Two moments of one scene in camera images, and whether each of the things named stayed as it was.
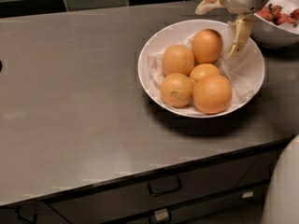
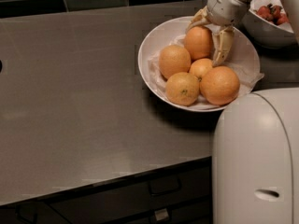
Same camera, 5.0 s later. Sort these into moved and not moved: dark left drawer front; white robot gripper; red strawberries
Moved: white robot gripper
Not moved: red strawberries; dark left drawer front
